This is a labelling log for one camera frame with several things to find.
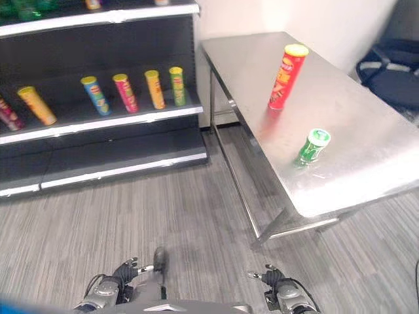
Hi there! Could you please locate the maroon chips can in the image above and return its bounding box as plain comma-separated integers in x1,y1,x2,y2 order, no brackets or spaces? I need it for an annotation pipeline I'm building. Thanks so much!
0,95,25,131

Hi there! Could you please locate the blue chips can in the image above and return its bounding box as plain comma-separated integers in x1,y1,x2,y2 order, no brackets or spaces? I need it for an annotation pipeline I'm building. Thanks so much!
80,76,112,116

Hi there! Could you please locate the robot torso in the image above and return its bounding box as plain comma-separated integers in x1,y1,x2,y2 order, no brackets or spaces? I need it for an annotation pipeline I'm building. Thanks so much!
73,281,320,314

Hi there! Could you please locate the orange chips can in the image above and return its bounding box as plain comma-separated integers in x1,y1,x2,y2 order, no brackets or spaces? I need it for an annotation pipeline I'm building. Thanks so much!
144,69,166,110

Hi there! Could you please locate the yellow chips can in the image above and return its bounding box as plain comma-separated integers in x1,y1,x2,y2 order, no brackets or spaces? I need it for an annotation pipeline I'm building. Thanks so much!
16,86,58,126

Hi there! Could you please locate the green plastic bottle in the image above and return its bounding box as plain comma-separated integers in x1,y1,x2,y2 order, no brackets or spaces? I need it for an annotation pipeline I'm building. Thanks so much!
16,0,43,22

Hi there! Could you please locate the black office chair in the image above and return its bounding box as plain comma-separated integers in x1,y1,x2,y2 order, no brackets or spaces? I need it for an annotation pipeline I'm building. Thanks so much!
355,38,419,111

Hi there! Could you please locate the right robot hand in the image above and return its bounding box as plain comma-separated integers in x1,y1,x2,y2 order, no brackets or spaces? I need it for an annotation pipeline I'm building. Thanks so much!
247,264,286,293

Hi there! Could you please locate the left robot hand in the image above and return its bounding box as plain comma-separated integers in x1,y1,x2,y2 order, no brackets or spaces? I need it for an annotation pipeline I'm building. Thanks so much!
112,257,155,288

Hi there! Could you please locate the black retail shelf unit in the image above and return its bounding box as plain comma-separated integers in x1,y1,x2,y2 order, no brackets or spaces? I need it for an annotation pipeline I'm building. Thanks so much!
0,0,209,198

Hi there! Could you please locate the green chips can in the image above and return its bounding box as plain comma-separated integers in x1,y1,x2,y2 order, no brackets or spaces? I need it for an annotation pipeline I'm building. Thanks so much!
168,66,186,107

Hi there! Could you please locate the pink chips can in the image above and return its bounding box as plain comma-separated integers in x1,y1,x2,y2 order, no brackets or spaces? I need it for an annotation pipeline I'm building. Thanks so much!
112,73,139,114

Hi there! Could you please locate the red chips can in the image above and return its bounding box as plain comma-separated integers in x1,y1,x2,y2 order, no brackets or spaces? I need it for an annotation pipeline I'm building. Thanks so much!
268,43,310,111

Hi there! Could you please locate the green soda can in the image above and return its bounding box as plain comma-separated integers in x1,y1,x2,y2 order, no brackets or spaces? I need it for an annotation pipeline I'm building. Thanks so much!
293,128,332,168

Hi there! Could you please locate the stainless steel table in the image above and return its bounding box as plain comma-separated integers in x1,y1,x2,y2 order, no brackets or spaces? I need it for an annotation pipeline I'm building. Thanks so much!
199,31,419,249

